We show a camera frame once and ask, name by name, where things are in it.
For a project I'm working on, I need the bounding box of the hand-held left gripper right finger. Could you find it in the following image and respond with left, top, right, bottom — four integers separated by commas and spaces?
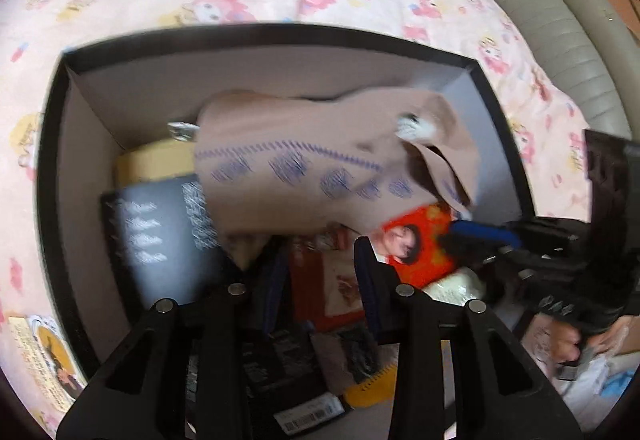
353, 237, 584, 440

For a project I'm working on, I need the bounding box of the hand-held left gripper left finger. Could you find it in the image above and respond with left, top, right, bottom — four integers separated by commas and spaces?
56, 240, 291, 440

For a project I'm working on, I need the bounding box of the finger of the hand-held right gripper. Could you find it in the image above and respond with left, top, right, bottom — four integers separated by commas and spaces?
449, 219, 525, 248
436, 232, 511, 272

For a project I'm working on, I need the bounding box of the red photo card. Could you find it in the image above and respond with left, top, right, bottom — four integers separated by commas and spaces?
372, 205, 459, 289

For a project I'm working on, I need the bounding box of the beige cloth with blue pattern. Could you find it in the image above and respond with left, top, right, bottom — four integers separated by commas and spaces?
192, 87, 482, 267

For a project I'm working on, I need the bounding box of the black storage box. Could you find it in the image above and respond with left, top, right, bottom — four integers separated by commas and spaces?
36, 22, 539, 432

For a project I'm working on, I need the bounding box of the person's right hand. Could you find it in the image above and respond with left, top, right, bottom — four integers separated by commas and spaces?
537, 314, 601, 371

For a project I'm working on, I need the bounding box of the white fluffy item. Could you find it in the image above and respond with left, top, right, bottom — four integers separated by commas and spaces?
425, 267, 489, 304

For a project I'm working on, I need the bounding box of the red and white packet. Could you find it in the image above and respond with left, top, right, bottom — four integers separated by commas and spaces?
287, 225, 369, 334

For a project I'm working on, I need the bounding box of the grey printed pouch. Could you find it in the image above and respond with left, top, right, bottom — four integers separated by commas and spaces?
310, 325, 382, 392

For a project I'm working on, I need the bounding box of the black box with barcode label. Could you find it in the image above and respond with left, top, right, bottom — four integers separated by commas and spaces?
185, 330, 352, 434

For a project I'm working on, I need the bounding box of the yellow plastic item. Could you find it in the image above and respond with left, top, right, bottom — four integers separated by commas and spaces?
345, 362, 399, 409

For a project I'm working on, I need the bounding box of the white and blue cloth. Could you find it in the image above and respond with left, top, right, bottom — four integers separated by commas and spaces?
550, 320, 640, 426

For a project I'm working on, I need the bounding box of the black book with white text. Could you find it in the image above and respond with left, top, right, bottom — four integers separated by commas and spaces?
100, 172, 247, 307

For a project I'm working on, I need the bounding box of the tan cardboard box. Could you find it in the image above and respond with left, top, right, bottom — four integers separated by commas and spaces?
114, 140, 199, 189

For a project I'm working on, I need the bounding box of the silver foil packet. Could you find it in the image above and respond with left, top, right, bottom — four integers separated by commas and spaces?
167, 121, 201, 142

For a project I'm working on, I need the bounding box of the round illustrated card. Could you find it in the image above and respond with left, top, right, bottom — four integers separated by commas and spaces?
7, 315, 89, 414

